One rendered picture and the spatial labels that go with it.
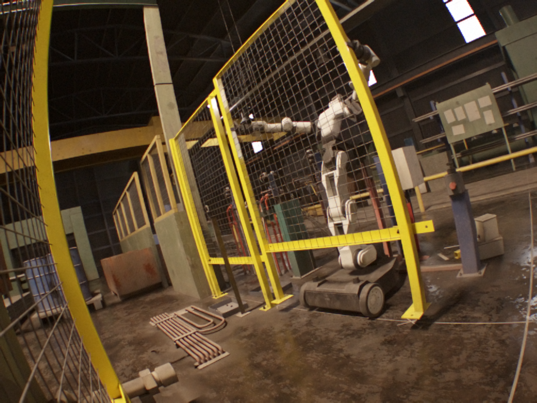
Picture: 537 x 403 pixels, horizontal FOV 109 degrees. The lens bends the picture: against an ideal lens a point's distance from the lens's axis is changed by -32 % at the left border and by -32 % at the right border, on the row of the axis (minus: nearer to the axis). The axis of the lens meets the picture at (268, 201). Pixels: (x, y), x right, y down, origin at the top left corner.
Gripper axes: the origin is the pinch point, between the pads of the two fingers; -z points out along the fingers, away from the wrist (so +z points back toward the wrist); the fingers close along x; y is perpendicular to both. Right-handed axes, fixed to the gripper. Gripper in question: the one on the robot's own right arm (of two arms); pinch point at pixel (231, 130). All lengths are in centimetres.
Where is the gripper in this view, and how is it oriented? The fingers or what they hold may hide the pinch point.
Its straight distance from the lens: 218.8
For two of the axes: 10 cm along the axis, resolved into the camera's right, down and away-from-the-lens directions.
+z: 7.7, -2.1, 6.1
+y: 2.8, 9.6, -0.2
